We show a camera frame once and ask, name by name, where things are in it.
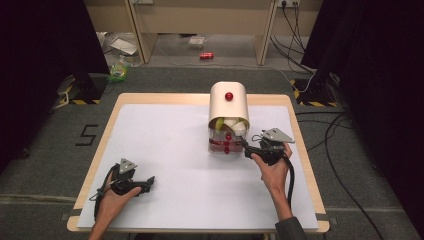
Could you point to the clear plastic bag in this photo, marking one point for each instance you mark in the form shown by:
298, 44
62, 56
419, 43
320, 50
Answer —
197, 41

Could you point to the person's left hand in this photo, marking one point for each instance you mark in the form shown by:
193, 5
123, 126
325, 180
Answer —
113, 203

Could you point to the beige desk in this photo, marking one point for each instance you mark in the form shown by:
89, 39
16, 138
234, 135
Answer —
200, 16

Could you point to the wall power socket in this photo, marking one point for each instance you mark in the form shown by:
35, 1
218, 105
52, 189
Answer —
288, 3

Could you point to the black curtain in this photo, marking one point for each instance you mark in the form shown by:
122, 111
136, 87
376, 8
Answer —
43, 66
376, 83

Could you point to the red drink can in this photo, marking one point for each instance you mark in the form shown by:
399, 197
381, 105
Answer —
206, 55

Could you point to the green fruit piece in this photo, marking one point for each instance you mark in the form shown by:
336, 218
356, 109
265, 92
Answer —
219, 124

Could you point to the stand base with striped tape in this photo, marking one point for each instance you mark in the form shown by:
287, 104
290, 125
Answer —
83, 91
313, 95

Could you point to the cream bin with red knob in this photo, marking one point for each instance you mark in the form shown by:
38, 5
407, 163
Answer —
228, 106

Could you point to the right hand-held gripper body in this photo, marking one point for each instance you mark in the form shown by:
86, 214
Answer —
271, 146

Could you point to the white table mat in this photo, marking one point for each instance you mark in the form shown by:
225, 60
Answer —
173, 160

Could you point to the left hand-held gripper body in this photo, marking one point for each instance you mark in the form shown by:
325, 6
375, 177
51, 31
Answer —
126, 175

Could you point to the person's right hand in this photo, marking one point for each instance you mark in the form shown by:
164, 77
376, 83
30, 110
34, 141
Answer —
273, 175

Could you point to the green snack packet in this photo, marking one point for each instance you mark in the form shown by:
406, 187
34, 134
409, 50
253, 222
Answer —
118, 71

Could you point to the wooden table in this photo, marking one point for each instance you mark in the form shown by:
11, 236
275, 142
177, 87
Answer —
100, 133

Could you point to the white plastic bag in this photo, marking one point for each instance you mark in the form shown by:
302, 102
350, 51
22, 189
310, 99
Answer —
121, 45

